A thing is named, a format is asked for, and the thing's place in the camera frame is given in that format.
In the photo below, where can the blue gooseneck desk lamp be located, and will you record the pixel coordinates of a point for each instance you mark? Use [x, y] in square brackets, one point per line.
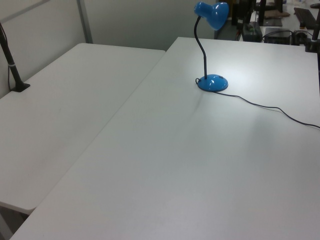
[212, 83]

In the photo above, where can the black camera stand pole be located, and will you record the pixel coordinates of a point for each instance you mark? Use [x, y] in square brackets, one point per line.
[13, 68]

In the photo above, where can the black power supply box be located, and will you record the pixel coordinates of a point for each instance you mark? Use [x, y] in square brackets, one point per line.
[252, 31]

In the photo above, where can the black clamp camera stand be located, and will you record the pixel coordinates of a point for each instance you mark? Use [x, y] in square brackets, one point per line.
[313, 41]

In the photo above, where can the black flat electronics box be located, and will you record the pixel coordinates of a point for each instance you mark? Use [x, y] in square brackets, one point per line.
[278, 35]

